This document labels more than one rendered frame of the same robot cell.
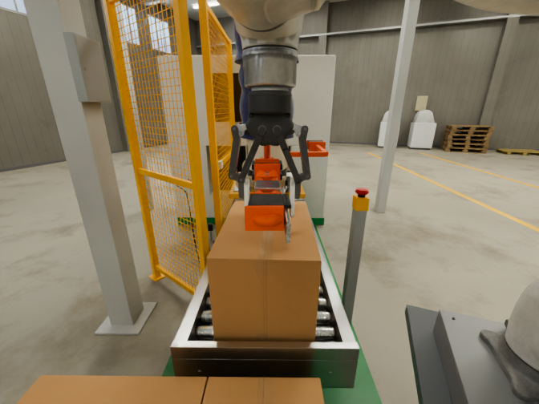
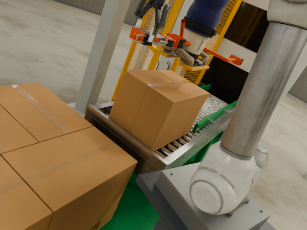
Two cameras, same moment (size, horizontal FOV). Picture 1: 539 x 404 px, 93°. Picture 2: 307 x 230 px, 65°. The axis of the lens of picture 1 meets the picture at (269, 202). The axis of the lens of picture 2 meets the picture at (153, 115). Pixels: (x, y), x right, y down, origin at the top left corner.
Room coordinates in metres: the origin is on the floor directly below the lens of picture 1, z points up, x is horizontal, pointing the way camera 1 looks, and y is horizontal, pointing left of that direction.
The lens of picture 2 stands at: (-0.49, -0.62, 1.42)
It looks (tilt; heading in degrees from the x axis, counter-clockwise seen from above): 24 degrees down; 23
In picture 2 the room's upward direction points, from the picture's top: 25 degrees clockwise
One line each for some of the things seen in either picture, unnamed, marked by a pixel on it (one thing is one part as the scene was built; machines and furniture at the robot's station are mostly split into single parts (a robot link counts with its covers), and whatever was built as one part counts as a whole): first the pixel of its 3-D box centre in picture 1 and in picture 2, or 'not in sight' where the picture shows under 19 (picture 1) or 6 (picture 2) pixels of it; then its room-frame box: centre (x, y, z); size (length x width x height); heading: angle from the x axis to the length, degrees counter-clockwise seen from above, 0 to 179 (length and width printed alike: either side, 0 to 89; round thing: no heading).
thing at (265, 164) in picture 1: (267, 170); (175, 40); (0.83, 0.01, 1.25); 0.10 x 0.08 x 0.06; 91
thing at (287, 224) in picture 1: (288, 201); (156, 41); (0.54, -0.04, 1.24); 0.31 x 0.03 x 0.05; 1
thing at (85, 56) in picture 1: (90, 70); not in sight; (1.47, 0.92, 1.62); 0.20 x 0.05 x 0.30; 179
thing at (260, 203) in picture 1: (264, 210); (141, 35); (0.48, 0.01, 1.24); 0.08 x 0.07 x 0.05; 1
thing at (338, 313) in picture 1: (308, 231); (214, 130); (1.89, -0.32, 0.50); 2.31 x 0.05 x 0.19; 179
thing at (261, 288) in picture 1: (267, 260); (161, 106); (1.06, 0.01, 0.75); 0.60 x 0.40 x 0.40; 178
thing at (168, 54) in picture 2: (245, 179); (173, 51); (1.08, 0.11, 1.14); 0.34 x 0.10 x 0.05; 1
